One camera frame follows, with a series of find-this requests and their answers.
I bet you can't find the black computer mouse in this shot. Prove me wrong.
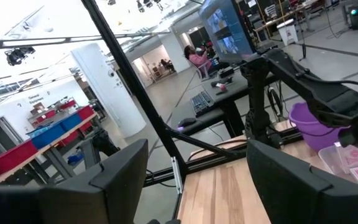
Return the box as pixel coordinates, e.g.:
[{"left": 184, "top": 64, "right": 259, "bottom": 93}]
[{"left": 177, "top": 116, "right": 198, "bottom": 129}]

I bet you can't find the red storage bin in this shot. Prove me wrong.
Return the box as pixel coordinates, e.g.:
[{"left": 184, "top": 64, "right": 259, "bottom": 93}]
[
  {"left": 77, "top": 105, "right": 96, "bottom": 121},
  {"left": 0, "top": 139, "right": 39, "bottom": 178}
]

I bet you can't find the purple plastic bucket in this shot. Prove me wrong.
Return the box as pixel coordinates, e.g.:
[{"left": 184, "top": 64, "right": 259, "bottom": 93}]
[{"left": 288, "top": 101, "right": 351, "bottom": 152}]

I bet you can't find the wooden top workbench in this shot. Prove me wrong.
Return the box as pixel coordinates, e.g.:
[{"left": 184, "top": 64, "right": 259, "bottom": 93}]
[{"left": 0, "top": 111, "right": 101, "bottom": 187}]

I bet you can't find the small clear plastic bin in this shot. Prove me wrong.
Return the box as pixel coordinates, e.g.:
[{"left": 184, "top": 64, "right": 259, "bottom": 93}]
[{"left": 318, "top": 143, "right": 358, "bottom": 191}]

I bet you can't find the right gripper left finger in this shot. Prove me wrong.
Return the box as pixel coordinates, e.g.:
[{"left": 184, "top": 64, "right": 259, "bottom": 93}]
[{"left": 40, "top": 138, "right": 149, "bottom": 224}]

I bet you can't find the white chair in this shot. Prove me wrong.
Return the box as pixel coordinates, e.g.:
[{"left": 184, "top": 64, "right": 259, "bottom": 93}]
[{"left": 191, "top": 60, "right": 213, "bottom": 82}]

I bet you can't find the red shelf unit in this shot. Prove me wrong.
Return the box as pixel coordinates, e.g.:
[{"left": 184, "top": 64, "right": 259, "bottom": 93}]
[{"left": 26, "top": 98, "right": 78, "bottom": 127}]

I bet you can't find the dark background machine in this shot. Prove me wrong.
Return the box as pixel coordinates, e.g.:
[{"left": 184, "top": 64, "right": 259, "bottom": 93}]
[{"left": 79, "top": 126, "right": 121, "bottom": 171}]

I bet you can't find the small black desk box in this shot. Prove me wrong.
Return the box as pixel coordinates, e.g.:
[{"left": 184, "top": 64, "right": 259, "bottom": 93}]
[{"left": 218, "top": 65, "right": 236, "bottom": 79}]

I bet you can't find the black desk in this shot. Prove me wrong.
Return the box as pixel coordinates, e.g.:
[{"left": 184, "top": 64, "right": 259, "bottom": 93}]
[{"left": 168, "top": 70, "right": 281, "bottom": 139}]

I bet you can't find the white building column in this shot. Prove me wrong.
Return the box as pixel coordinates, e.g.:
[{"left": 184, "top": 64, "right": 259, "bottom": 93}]
[{"left": 70, "top": 42, "right": 148, "bottom": 139}]

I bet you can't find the black keyboard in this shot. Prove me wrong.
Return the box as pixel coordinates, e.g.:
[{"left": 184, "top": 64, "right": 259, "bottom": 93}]
[{"left": 190, "top": 90, "right": 216, "bottom": 118}]

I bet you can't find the white waste bin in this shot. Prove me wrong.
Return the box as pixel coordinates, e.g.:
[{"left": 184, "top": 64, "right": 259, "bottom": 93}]
[{"left": 276, "top": 18, "right": 300, "bottom": 47}]

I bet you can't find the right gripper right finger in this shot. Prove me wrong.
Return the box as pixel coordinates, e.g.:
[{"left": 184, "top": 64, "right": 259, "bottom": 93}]
[{"left": 246, "top": 139, "right": 334, "bottom": 224}]

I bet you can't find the black overhead camera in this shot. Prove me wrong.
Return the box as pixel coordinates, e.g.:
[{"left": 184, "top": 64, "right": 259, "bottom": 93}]
[{"left": 4, "top": 45, "right": 37, "bottom": 67}]

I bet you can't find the blue screen monitor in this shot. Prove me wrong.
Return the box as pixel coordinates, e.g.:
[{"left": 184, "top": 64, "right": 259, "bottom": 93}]
[{"left": 198, "top": 0, "right": 257, "bottom": 64}]

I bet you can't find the black handheld controller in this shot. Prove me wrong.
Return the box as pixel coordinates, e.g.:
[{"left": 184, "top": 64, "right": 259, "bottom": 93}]
[{"left": 210, "top": 77, "right": 234, "bottom": 88}]

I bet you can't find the blue storage bin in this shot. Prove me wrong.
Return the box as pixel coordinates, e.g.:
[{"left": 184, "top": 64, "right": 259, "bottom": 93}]
[
  {"left": 58, "top": 113, "right": 83, "bottom": 131},
  {"left": 30, "top": 123, "right": 67, "bottom": 149}
]

